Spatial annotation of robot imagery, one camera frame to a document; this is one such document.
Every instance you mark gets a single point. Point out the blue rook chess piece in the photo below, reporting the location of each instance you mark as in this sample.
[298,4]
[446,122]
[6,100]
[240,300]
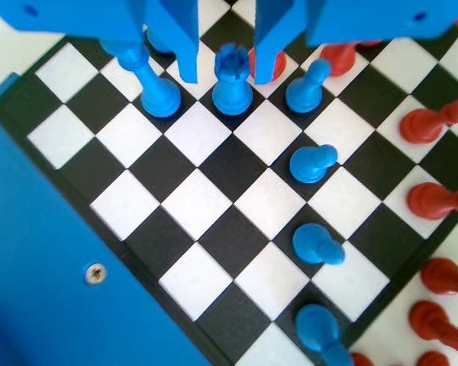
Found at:
[231,87]

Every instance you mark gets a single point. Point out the red pawn chess piece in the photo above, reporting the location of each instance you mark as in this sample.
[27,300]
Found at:
[341,59]
[427,200]
[362,361]
[420,126]

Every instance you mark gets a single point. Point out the blue king chess piece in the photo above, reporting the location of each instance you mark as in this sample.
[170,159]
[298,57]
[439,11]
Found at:
[156,91]

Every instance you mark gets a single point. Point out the black and white chessboard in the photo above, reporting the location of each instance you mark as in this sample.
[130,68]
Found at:
[233,167]

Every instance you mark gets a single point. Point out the silver screw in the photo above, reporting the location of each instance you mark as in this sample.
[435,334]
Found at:
[95,273]

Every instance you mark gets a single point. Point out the blue board base plate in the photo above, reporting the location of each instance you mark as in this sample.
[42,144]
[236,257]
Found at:
[42,248]

